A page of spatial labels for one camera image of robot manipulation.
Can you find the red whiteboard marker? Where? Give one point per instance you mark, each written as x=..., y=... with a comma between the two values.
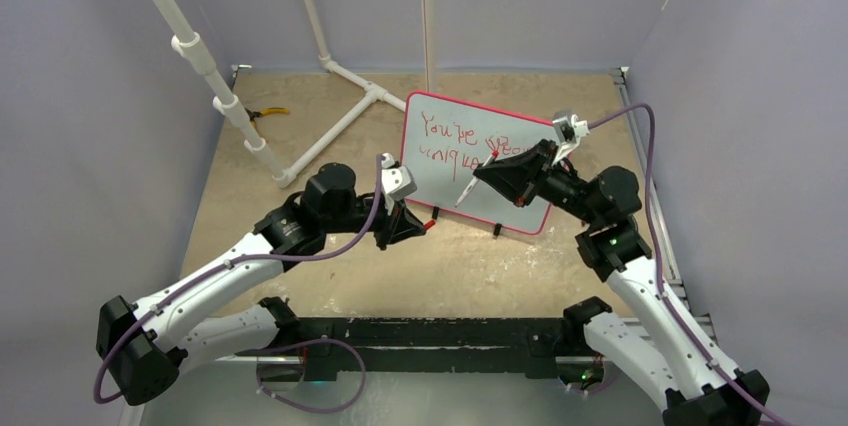
x=474, y=181

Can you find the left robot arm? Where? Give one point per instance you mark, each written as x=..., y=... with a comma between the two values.
x=146, y=344

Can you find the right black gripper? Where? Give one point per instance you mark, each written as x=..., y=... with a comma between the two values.
x=522, y=176

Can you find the red-framed whiteboard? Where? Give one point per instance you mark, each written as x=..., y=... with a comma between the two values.
x=445, y=139

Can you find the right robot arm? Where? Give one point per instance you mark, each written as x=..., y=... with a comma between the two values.
x=684, y=372

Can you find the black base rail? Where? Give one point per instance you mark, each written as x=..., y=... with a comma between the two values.
x=533, y=347

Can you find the white PVC pipe frame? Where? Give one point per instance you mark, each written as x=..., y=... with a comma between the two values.
x=189, y=45

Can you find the yellow-handled pliers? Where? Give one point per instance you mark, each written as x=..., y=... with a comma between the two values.
x=254, y=115

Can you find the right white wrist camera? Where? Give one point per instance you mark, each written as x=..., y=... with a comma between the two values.
x=570, y=130

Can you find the black whiteboard easel stand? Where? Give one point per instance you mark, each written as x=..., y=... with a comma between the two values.
x=495, y=228

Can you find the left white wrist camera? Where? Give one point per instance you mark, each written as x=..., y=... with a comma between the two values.
x=396, y=180

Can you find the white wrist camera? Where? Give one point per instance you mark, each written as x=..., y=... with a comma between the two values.
x=396, y=180
x=570, y=130

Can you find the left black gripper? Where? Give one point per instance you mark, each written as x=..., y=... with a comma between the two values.
x=396, y=226

